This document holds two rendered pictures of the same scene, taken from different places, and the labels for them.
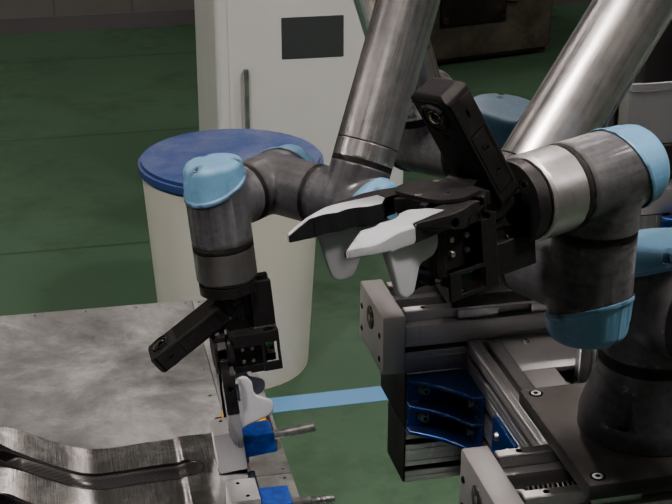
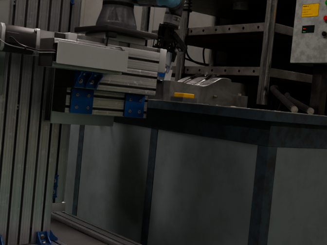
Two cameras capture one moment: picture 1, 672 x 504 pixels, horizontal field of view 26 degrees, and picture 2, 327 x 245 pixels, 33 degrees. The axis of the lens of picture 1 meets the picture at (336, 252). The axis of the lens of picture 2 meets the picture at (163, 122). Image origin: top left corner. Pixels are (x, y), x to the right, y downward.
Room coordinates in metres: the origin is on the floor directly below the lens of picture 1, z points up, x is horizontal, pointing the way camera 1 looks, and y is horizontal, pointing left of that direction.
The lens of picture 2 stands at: (3.83, -0.97, 0.79)
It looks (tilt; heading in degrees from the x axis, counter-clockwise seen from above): 2 degrees down; 153
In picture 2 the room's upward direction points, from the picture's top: 5 degrees clockwise
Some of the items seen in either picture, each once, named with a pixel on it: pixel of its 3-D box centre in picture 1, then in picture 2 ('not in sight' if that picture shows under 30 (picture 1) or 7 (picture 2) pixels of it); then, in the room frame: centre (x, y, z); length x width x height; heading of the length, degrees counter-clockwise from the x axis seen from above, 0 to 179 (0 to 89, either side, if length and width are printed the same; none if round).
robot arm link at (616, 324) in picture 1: (577, 275); not in sight; (1.20, -0.22, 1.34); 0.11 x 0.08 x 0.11; 39
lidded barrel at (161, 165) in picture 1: (233, 260); not in sight; (3.66, 0.28, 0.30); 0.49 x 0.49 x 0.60
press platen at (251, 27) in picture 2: not in sight; (244, 39); (0.76, 1.14, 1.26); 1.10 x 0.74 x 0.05; 12
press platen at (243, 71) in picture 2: not in sight; (240, 76); (0.76, 1.14, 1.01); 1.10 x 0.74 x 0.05; 12
